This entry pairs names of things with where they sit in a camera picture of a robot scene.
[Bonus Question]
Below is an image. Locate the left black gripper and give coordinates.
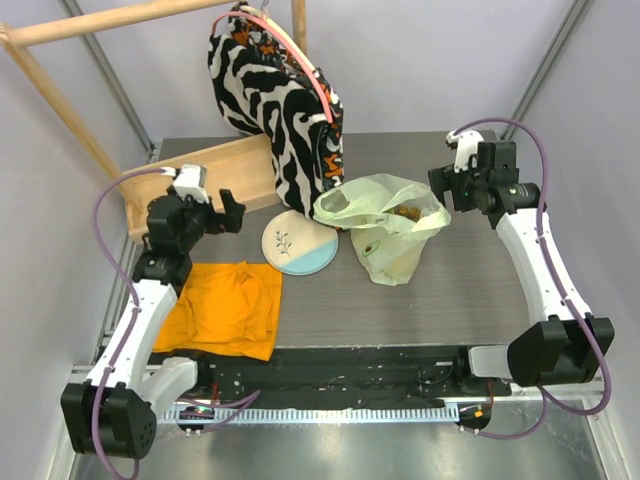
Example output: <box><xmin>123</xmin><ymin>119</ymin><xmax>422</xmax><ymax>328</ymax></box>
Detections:
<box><xmin>168</xmin><ymin>186</ymin><xmax>244</xmax><ymax>252</ymax></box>

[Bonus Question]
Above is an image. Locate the cream and blue ceramic plate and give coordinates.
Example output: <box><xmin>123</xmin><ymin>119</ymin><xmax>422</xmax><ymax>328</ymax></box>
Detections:
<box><xmin>261</xmin><ymin>210</ymin><xmax>339</xmax><ymax>276</ymax></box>

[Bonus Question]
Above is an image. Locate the green avocado print plastic bag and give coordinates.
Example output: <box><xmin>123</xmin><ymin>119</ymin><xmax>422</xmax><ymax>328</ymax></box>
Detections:
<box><xmin>314</xmin><ymin>174</ymin><xmax>451</xmax><ymax>286</ymax></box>

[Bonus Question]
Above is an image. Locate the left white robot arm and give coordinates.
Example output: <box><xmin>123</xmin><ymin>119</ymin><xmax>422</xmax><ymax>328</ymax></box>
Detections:
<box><xmin>61</xmin><ymin>188</ymin><xmax>246</xmax><ymax>460</ymax></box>

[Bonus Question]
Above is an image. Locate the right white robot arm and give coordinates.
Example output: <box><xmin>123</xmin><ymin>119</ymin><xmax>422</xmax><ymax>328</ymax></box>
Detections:
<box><xmin>428</xmin><ymin>131</ymin><xmax>614</xmax><ymax>395</ymax></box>

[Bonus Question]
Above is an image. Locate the zebra print tote bag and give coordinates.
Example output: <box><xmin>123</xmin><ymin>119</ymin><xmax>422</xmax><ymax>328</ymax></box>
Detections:
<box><xmin>207</xmin><ymin>1</ymin><xmax>344</xmax><ymax>218</ymax></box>

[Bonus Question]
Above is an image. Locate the wooden tray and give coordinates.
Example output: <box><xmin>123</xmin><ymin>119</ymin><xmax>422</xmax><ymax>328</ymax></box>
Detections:
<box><xmin>124</xmin><ymin>134</ymin><xmax>280</xmax><ymax>244</ymax></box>

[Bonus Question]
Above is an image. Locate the orange cloth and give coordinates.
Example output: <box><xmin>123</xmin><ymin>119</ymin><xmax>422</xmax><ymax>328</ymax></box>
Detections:
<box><xmin>152</xmin><ymin>262</ymin><xmax>283</xmax><ymax>361</ymax></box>

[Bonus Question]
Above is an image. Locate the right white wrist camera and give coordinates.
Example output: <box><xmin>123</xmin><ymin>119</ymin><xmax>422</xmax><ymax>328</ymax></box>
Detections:
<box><xmin>445</xmin><ymin>130</ymin><xmax>484</xmax><ymax>173</ymax></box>

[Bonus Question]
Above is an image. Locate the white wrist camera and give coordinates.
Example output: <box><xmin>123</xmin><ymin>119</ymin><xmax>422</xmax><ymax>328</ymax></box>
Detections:
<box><xmin>172</xmin><ymin>164</ymin><xmax>210</xmax><ymax>204</ymax></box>
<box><xmin>445</xmin><ymin>130</ymin><xmax>484</xmax><ymax>173</ymax></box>

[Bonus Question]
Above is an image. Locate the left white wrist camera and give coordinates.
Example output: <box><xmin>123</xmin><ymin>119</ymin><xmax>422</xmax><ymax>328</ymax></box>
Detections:
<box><xmin>172</xmin><ymin>164</ymin><xmax>210</xmax><ymax>204</ymax></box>

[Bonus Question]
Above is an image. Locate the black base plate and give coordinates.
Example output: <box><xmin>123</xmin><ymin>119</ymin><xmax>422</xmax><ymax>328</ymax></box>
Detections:
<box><xmin>175</xmin><ymin>345</ymin><xmax>512</xmax><ymax>410</ymax></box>

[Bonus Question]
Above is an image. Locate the white slotted cable duct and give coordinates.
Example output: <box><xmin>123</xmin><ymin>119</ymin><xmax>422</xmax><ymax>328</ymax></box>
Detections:
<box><xmin>164</xmin><ymin>405</ymin><xmax>460</xmax><ymax>425</ymax></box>

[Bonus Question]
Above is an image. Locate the wooden rack frame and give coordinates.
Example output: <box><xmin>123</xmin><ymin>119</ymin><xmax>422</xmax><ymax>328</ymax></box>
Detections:
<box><xmin>0</xmin><ymin>0</ymin><xmax>309</xmax><ymax>211</ymax></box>

